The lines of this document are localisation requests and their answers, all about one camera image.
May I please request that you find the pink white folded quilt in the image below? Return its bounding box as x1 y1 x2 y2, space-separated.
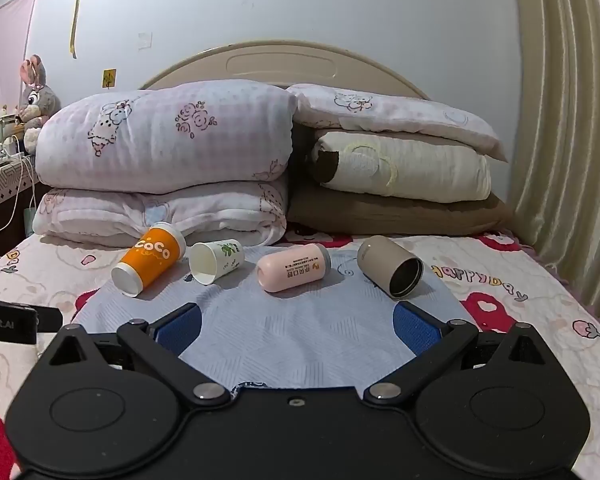
32 176 289 249

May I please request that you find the white cable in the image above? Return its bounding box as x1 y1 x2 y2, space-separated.
0 154 37 236

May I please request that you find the grey rabbit plush toy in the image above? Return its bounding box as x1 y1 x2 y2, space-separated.
17 54 62 130

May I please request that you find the yellow tape strip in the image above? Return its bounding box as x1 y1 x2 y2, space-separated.
69 0 92 60

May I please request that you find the cream curtain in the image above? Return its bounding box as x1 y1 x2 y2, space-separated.
509 0 600 337

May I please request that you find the cream folded blanket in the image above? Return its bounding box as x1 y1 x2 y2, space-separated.
307 130 494 205

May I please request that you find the pink checked folded quilt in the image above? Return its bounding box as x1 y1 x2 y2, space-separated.
34 79 299 195

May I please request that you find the beige tumbler cup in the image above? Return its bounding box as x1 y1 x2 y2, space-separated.
356 235 425 301

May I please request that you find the white paper cup leaf print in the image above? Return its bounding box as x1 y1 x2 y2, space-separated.
188 239 245 286

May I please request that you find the beige bed headboard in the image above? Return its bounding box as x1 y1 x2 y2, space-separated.
141 40 431 101

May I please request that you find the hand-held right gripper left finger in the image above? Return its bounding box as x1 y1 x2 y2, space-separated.
37 303 231 407

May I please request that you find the pink checked pillow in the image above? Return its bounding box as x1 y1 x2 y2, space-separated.
285 83 509 163

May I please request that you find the orange paper cup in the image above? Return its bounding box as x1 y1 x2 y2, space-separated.
111 221 187 297

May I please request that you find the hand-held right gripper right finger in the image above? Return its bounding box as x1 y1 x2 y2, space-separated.
363 301 557 406

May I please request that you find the brown pillow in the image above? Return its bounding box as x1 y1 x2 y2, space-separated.
286 182 514 239

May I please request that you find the light blue cloth mat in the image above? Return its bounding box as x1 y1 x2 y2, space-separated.
72 244 475 391

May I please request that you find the pink wall cloth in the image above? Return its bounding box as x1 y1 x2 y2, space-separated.
0 0 42 158

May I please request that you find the pink capsule bottle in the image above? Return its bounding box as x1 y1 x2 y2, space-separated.
256 243 331 293

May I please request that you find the nightstand with patterned cloth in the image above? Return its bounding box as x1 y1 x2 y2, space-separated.
0 152 39 253

